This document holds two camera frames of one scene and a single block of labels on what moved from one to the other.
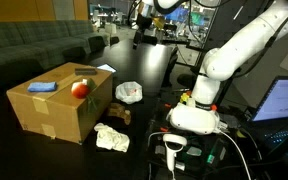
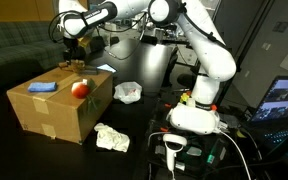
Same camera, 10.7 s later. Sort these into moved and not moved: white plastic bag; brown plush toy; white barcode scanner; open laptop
Moved: brown plush toy
Not moved: white plastic bag; white barcode scanner; open laptop
